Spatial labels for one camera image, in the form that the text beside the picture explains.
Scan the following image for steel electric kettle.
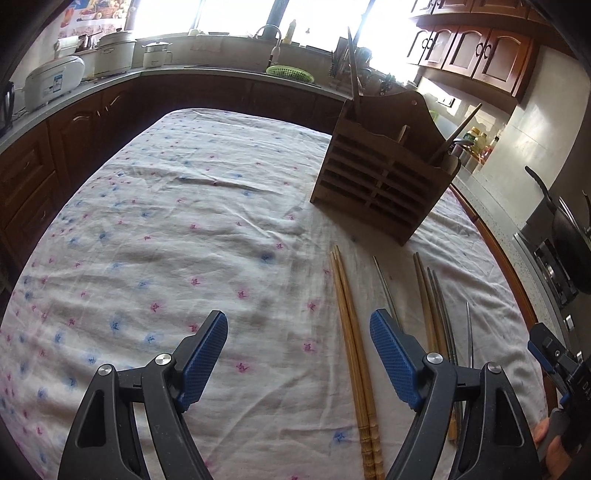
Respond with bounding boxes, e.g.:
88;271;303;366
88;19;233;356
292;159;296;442
0;82;16;132

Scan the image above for white rice cooker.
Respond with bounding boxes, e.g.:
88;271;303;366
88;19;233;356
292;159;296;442
24;55;88;112

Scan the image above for wooden utensil holder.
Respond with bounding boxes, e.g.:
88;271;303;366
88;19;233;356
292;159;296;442
310;90;462;246

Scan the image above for fruit wall poster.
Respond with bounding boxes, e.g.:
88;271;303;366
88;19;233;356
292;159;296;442
62;0;136;23

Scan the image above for wooden base cabinets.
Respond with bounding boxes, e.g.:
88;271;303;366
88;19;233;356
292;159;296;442
0;71;354;296

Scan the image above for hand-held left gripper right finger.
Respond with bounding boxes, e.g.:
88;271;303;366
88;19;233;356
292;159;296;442
370;309;543;480

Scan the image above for round wooden table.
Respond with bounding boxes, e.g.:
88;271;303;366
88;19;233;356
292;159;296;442
450;185;557;416

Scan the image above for wooden wall cabinets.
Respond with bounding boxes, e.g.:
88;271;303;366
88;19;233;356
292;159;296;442
406;0;539;103

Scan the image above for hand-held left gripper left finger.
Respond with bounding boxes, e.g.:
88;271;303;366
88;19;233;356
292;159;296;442
58;310;228;480

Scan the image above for green plastic basket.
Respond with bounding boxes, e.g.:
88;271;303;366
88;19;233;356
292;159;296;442
265;65;311;84

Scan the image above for small white electric pot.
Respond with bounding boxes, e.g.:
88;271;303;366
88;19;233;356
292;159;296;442
141;41;175;69

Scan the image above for wooden chopstick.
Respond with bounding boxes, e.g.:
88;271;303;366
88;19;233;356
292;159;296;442
413;252;462;446
335;246;386;480
329;251;375;480

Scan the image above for metal kitchen faucet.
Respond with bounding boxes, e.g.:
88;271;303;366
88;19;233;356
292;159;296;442
254;25;283;73

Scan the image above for black frying pan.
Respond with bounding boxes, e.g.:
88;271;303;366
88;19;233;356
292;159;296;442
525;166;591;296

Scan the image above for floral white tablecloth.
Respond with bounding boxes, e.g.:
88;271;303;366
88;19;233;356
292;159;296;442
0;108;550;480

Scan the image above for gas stove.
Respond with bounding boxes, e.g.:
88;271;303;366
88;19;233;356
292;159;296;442
513;228;583;333

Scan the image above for large white electric pot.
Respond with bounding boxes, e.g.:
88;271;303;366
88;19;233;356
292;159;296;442
95;28;138;78

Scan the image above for dish drying rack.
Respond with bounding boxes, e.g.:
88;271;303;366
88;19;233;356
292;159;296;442
330;36;372;81

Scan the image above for metal chopsticks on cloth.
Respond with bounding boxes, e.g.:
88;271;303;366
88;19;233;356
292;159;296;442
417;252;462;446

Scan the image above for person's right hand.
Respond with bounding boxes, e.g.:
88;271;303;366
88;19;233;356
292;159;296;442
533;416;572;480

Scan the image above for metal spoon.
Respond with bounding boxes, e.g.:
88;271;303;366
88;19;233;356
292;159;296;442
443;136;474;160

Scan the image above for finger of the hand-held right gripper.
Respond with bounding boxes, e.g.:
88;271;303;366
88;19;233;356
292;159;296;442
529;323;563;393

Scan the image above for dark chopstick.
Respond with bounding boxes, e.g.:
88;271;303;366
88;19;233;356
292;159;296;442
346;27;358;116
427;102;483;166
349;39;363;116

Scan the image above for metal chopstick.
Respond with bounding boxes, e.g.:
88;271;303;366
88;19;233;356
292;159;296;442
427;267;455;365
373;256;400;324
431;270;459;365
465;301;475;370

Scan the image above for kitchen window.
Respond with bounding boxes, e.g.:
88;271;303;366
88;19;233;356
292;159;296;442
134;0;416;70

